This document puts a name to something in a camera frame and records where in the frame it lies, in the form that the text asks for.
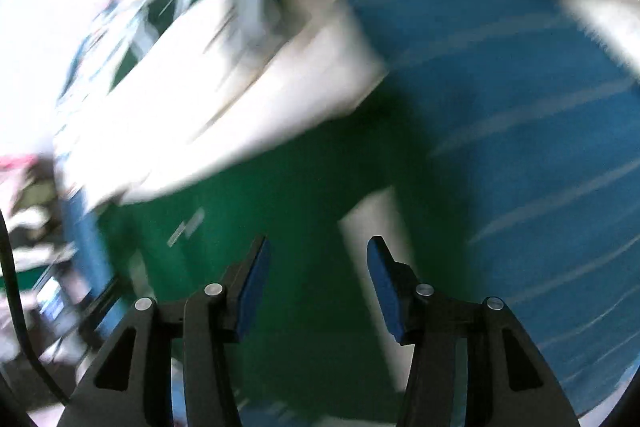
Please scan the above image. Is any green garment with white stripes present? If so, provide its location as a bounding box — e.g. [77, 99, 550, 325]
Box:
[60, 0, 481, 427]

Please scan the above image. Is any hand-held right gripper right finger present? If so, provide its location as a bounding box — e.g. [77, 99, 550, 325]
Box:
[366, 236, 583, 427]

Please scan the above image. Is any blue striped plaid bedsheet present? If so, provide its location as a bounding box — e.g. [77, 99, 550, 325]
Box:
[345, 0, 640, 418]

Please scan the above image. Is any black cable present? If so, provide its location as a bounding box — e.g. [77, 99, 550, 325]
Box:
[0, 207, 68, 408]

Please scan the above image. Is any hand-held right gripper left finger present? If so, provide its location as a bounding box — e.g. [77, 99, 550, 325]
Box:
[56, 234, 272, 427]

